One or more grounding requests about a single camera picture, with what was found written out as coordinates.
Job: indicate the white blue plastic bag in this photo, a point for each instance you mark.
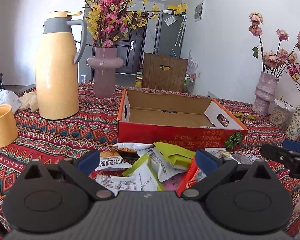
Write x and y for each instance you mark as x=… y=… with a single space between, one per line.
x=10 y=98

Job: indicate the silver dark snack packet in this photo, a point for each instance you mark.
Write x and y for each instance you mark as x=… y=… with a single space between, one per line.
x=222 y=153

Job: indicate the grey refrigerator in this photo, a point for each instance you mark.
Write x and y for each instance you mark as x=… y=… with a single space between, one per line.
x=169 y=35

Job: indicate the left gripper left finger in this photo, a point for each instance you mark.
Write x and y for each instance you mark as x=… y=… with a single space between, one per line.
x=77 y=171

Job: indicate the white snack packet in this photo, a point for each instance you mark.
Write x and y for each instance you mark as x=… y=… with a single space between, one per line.
x=151 y=169

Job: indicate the patterned red tablecloth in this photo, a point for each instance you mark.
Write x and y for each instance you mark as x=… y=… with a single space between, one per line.
x=94 y=127

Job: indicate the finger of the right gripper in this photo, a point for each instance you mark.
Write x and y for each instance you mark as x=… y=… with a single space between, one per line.
x=277 y=154
x=291 y=145

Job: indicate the brown wooden chair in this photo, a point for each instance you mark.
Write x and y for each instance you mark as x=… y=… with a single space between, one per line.
x=163 y=72

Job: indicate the large green snack pack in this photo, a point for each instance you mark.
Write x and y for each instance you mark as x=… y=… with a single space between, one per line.
x=178 y=157

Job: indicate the white nutrition label packet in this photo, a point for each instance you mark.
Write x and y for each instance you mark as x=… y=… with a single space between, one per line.
x=116 y=184

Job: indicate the red cardboard tray box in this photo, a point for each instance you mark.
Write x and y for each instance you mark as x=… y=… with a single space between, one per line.
x=189 y=122

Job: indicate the textured lilac vase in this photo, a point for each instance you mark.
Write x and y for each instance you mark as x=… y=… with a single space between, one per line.
x=265 y=93

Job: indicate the dark front door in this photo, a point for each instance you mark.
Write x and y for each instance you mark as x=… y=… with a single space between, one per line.
x=130 y=49

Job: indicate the white wall panel box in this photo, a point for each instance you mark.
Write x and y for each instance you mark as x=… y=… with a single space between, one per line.
x=198 y=11

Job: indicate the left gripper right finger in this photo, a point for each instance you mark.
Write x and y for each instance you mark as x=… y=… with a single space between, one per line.
x=218 y=172

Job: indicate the yellow thermos jug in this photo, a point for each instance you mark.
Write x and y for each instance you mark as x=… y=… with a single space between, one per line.
x=56 y=66

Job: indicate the mauve glass vase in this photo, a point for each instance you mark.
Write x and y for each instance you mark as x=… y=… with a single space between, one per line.
x=104 y=62

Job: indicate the pink snack packet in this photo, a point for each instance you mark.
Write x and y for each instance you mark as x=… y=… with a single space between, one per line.
x=173 y=183

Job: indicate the beige crumpled cloth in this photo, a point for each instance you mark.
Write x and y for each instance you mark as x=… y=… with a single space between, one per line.
x=29 y=101

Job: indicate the oat cracker packet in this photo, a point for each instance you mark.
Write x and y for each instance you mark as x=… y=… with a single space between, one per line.
x=112 y=160

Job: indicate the red orange chip bag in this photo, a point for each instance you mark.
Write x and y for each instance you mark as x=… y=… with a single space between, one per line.
x=192 y=176

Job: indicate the dried pink roses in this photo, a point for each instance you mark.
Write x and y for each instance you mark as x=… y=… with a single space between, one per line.
x=273 y=62

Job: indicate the clear lidded snack jar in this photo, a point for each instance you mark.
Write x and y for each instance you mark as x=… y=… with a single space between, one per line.
x=282 y=114

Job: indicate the pink yellow blossom branches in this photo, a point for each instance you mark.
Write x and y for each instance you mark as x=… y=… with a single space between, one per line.
x=109 y=21

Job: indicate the floral patterned bottle vase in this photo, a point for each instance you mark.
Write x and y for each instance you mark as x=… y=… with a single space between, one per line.
x=293 y=129

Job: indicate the yellow ceramic mug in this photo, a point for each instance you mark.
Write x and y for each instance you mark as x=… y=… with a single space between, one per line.
x=8 y=128

